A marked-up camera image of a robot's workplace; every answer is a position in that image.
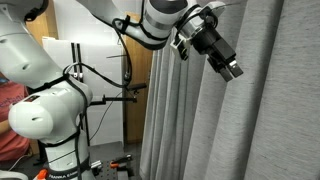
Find white foam board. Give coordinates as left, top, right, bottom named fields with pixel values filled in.
left=41, top=35, right=125, bottom=148

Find large grey woven curtain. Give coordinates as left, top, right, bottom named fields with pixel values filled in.
left=139, top=0, right=320, bottom=180

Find person in red shirt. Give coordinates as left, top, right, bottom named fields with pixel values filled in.
left=0, top=73, right=32, bottom=163

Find person's bare forearm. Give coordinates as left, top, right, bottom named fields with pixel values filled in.
left=0, top=119, right=12, bottom=135

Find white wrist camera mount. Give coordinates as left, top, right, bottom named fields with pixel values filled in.
left=169, top=31, right=193, bottom=62

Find orange-handled black bar clamp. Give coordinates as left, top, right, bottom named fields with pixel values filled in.
left=109, top=153, right=133, bottom=170
left=35, top=168, right=50, bottom=180

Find wooden door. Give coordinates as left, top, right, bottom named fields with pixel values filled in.
left=121, top=11, right=155, bottom=145

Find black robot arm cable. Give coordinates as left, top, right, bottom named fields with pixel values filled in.
left=62, top=13, right=148, bottom=92

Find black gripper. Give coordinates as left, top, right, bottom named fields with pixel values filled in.
left=191, top=24, right=245, bottom=83

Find wooden wall panel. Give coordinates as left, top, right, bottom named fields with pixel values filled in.
left=25, top=1, right=60, bottom=46

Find black perforated robot table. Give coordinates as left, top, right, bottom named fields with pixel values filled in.
left=31, top=141, right=145, bottom=180

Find white cable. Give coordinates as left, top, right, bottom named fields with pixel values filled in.
left=7, top=153, right=32, bottom=172

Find thin black stand cable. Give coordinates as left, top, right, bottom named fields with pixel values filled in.
left=88, top=91, right=123, bottom=143

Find black vertical stand poles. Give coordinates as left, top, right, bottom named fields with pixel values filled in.
left=70, top=42, right=92, bottom=148

